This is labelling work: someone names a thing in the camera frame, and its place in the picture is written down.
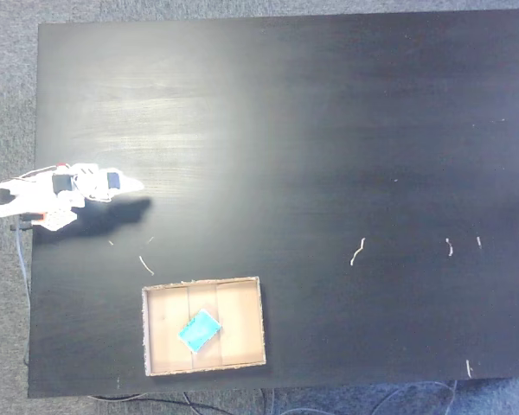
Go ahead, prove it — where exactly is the black cable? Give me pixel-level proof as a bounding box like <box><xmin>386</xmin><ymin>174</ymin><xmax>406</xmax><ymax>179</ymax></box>
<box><xmin>87</xmin><ymin>391</ymin><xmax>230</xmax><ymax>415</ymax></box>

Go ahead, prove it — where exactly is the pale blue cable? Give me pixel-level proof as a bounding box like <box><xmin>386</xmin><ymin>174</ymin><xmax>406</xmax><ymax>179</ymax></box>
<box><xmin>14</xmin><ymin>225</ymin><xmax>32</xmax><ymax>367</ymax></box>

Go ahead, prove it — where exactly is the pale looped cable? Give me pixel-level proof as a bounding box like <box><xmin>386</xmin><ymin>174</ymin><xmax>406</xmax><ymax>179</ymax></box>
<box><xmin>285</xmin><ymin>379</ymin><xmax>459</xmax><ymax>415</ymax></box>

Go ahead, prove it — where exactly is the open cardboard box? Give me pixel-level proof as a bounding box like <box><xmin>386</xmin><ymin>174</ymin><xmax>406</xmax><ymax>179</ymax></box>
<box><xmin>141</xmin><ymin>276</ymin><xmax>267</xmax><ymax>378</ymax></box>

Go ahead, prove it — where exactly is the thin dark cable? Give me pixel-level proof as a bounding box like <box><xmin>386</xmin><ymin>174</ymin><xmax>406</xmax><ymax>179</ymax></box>
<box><xmin>259</xmin><ymin>387</ymin><xmax>279</xmax><ymax>415</ymax></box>

